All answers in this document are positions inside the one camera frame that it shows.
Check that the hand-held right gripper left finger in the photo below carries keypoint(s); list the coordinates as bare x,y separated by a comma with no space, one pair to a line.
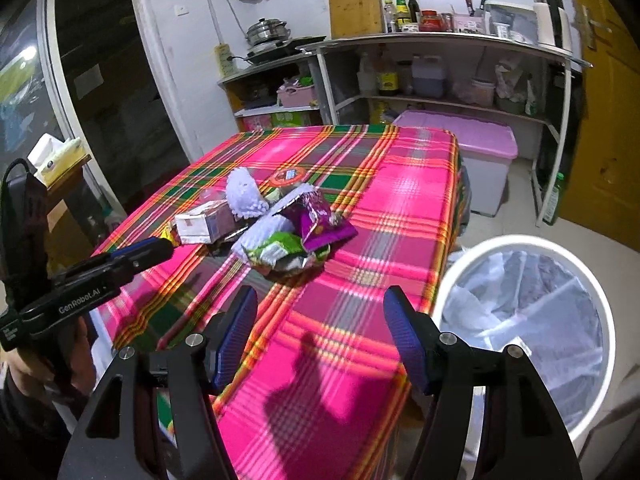
237,332

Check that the green white snack wrapper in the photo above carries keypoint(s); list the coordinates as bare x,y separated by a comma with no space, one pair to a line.
267,225

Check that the green glass bottle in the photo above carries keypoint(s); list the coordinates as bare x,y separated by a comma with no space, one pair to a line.
552,202

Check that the black induction cooker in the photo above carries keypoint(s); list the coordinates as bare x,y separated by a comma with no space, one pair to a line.
280,51

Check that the purple plastic jug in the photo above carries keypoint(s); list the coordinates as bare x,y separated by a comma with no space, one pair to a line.
428,80

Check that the purple snack wrapper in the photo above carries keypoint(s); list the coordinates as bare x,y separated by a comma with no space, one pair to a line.
320,225

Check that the large soy sauce bottle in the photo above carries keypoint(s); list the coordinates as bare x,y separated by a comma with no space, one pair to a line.
387,77

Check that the small glass jar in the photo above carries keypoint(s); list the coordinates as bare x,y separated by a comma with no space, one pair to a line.
446,22

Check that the small cardboard box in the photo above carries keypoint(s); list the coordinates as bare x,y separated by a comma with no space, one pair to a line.
200,222

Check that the small plastic bucket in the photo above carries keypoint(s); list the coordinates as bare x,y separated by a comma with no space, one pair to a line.
482,92

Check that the red jelly cup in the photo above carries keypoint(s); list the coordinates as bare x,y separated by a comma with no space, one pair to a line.
288,176

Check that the person's left hand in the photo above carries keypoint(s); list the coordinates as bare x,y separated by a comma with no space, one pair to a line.
25,375

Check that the large white shelf unit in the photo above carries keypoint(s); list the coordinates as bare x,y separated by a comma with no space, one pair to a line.
450,40

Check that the red sauce jar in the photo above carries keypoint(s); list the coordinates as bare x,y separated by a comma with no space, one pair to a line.
429,21

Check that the clear plastic bin liner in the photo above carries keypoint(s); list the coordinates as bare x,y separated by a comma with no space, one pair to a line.
525,320

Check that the yellow wooden door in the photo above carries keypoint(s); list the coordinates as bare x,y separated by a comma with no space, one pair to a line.
610,135

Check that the yellow cooking oil bottle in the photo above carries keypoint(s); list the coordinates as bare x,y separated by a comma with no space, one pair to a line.
382,114

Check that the green label sauce bottle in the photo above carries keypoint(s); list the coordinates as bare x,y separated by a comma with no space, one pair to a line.
401,10

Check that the dark sauce bottle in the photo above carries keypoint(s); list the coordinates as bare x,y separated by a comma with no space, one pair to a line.
413,7

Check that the wooden cutting board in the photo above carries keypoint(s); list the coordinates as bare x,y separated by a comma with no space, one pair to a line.
355,5

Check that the green spray bottle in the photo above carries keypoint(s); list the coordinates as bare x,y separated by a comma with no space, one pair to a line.
531,100

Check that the yellowed power strip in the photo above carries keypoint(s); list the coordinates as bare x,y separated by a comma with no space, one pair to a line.
222,62

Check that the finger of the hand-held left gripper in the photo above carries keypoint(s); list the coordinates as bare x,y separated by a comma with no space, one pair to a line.
150,255
134,250

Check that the yellow candy wrapper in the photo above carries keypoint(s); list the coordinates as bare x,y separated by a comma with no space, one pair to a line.
169,235

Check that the pink printed package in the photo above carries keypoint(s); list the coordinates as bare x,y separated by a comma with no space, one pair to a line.
257,122

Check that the glass sliding door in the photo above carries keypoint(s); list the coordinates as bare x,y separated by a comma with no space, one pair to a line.
100,60

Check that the white tissue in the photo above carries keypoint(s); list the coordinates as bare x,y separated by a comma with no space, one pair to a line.
245,192

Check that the yellow tissue box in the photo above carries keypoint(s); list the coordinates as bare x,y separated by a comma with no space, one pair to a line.
57,160

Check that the clear plastic cup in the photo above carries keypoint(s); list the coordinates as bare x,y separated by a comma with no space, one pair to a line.
210,195

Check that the clear glass bottle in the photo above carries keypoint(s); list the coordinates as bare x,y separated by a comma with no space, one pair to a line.
389,17

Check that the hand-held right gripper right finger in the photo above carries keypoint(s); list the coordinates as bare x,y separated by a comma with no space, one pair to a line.
404,340

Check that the white round trash bin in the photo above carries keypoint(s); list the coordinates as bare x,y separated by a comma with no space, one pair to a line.
550,243

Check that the white storage box pink lid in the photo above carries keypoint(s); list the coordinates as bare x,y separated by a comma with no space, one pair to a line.
480,180

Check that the green printed package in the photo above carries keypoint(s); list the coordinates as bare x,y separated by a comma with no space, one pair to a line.
295,120

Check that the clear plastic container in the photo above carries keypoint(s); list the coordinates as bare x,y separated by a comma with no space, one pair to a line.
510,22

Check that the pink knife holder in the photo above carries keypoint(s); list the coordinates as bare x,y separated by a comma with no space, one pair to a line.
467,24

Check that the crumpled plastic bags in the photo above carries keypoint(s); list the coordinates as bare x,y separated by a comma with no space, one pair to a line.
509,80

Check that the pink plaid tablecloth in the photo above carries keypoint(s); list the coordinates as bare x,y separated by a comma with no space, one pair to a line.
380,200

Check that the steel steamer pot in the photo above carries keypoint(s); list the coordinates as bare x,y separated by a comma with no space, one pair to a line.
267,30

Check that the white wall switch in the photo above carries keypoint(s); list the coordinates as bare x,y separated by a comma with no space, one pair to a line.
180,9

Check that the white electric kettle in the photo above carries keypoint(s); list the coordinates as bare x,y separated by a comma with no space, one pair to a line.
550,22

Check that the white plastic bottle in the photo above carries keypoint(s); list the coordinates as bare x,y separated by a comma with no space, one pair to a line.
366,75

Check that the pink plastic basket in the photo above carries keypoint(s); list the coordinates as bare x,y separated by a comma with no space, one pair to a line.
296,97

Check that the small white shelf unit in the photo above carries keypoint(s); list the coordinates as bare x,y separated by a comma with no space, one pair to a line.
235,77

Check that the wooden side table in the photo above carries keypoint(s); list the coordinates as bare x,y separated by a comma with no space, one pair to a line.
65,210

